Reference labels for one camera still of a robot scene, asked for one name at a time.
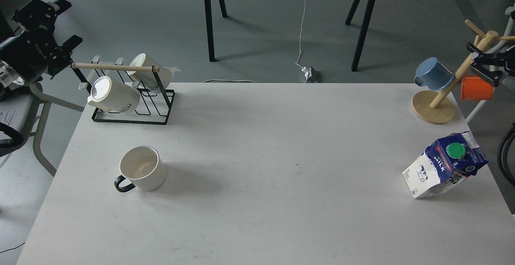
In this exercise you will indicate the black trestle leg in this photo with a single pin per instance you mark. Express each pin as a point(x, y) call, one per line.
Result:
point(363, 29)
point(209, 26)

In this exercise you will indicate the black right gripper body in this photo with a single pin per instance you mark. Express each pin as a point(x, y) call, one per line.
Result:
point(506, 61)

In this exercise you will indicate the grey chair at left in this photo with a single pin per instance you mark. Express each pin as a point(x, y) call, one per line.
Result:
point(24, 115)

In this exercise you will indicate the wooden mug tree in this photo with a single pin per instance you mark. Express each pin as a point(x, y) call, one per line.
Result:
point(434, 106)

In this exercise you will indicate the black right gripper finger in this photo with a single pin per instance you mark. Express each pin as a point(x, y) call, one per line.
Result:
point(493, 78)
point(493, 59)

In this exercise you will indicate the black trestle leg right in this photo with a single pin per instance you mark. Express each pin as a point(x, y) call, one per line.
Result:
point(363, 29)

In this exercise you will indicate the blue mug on tree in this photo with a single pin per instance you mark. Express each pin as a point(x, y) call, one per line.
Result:
point(433, 74)

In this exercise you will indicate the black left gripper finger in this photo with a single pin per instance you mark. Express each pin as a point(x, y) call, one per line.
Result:
point(58, 7)
point(69, 45)

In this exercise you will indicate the white mug black handle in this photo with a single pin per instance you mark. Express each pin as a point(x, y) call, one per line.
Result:
point(142, 168)

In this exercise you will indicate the black trestle leg left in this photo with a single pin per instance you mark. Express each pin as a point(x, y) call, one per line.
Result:
point(209, 26)

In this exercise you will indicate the blue white milk carton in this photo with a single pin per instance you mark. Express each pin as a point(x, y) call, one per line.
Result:
point(444, 164)

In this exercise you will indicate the white mug front on rack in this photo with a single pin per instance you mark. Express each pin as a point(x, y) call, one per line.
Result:
point(111, 95)

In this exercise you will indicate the black wire mug rack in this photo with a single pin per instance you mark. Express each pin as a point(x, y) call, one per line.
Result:
point(144, 74)

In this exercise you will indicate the orange cup on tree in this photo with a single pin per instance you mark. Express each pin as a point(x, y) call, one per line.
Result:
point(473, 88)

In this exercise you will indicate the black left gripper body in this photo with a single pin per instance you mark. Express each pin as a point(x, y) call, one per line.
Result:
point(36, 50)

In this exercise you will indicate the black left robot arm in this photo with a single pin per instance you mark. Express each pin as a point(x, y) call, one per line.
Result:
point(8, 75)

